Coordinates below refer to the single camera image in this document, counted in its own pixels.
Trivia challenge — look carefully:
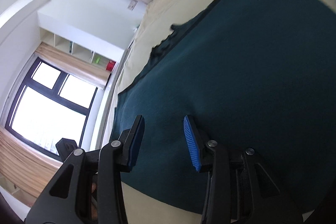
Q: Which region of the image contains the red box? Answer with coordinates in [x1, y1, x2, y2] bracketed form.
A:
[106, 60, 116, 72]

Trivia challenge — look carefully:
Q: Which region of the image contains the black framed window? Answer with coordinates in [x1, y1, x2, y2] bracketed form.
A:
[5, 58, 98, 160]

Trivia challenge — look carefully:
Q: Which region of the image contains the person's left hand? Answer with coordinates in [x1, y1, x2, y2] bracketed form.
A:
[91, 182, 98, 222]

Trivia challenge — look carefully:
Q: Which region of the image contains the bed with beige sheet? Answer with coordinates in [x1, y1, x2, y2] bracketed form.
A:
[99, 0, 336, 224]

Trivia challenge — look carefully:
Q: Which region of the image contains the lower beige curtain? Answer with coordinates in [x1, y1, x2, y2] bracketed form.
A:
[0, 127, 62, 198]

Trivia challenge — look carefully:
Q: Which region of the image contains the dark green knit sweater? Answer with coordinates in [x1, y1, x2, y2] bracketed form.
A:
[112, 0, 335, 213]

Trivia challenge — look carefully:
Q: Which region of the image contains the wall socket panel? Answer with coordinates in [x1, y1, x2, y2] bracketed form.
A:
[127, 0, 138, 11]

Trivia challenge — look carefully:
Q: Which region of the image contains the white wall shelf unit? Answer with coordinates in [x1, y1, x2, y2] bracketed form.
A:
[39, 27, 117, 70]

